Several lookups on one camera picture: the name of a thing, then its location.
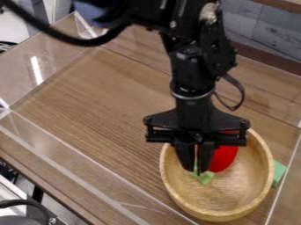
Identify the black metal bracket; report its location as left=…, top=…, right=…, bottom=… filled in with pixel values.
left=25, top=197, right=68, bottom=225

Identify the brown wooden bowl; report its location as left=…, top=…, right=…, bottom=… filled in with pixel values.
left=160, top=129, right=275, bottom=222

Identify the red toy with green stem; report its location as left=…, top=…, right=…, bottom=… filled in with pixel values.
left=190, top=146, right=238, bottom=185

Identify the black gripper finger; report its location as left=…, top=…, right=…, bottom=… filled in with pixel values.
left=174, top=142, right=195, bottom=171
left=198, top=142, right=215, bottom=174

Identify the black cable at lower left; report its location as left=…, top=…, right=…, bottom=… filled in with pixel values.
left=0, top=199, right=51, bottom=225

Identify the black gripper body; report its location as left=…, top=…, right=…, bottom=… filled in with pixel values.
left=143, top=94, right=250, bottom=146

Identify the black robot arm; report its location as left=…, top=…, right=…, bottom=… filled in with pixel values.
left=73, top=0, right=250, bottom=173

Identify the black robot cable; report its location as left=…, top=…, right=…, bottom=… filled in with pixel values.
left=0, top=0, right=131, bottom=47

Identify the grey post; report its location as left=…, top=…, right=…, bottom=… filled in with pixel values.
left=17, top=0, right=49, bottom=24

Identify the clear acrylic tray enclosure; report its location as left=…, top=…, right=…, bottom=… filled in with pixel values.
left=0, top=26, right=301, bottom=225

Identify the green flat block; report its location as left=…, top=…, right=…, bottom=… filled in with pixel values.
left=273, top=161, right=286, bottom=186

